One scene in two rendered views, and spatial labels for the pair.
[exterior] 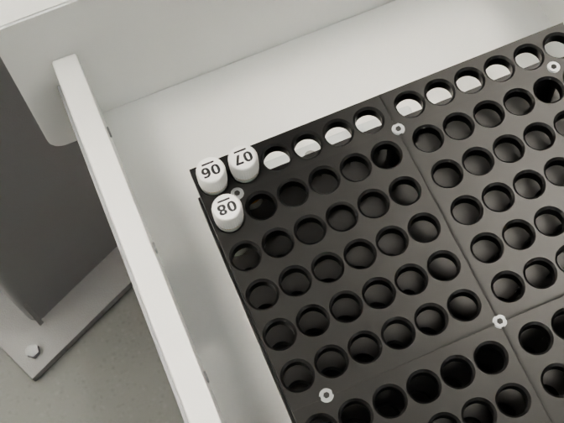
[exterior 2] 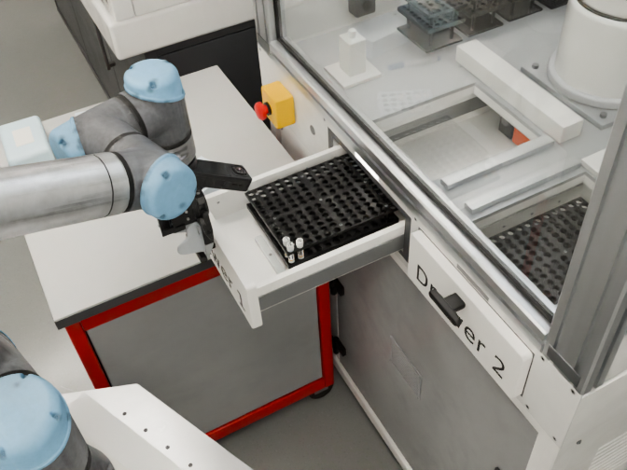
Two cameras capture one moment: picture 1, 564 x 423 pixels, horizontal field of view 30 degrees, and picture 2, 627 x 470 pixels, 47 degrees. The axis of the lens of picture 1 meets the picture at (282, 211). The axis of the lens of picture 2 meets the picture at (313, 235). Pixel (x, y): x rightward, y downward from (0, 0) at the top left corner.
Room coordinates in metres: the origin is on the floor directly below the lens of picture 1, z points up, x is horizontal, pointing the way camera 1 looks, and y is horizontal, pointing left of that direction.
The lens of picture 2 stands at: (0.29, 0.86, 1.80)
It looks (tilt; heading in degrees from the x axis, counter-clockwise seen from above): 46 degrees down; 261
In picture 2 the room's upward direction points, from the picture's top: 4 degrees counter-clockwise
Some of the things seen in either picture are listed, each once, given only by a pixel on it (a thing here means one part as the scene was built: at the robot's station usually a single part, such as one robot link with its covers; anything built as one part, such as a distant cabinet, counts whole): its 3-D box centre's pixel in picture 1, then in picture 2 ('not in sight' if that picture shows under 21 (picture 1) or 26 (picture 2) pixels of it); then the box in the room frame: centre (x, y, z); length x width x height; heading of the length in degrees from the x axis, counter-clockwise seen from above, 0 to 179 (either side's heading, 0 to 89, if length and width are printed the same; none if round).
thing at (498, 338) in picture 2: not in sight; (463, 310); (-0.05, 0.20, 0.87); 0.29 x 0.02 x 0.11; 106
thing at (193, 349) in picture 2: not in sight; (180, 281); (0.43, -0.41, 0.38); 0.62 x 0.58 x 0.76; 106
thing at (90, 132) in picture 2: not in sight; (104, 143); (0.43, 0.06, 1.20); 0.11 x 0.11 x 0.08; 32
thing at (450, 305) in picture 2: not in sight; (451, 304); (-0.03, 0.21, 0.91); 0.07 x 0.04 x 0.01; 106
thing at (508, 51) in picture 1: (389, 115); (270, 221); (0.21, -0.05, 0.90); 0.18 x 0.02 x 0.01; 106
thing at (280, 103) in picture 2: not in sight; (276, 105); (0.14, -0.42, 0.88); 0.07 x 0.05 x 0.07; 106
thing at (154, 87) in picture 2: not in sight; (156, 104); (0.35, -0.01, 1.20); 0.09 x 0.08 x 0.11; 32
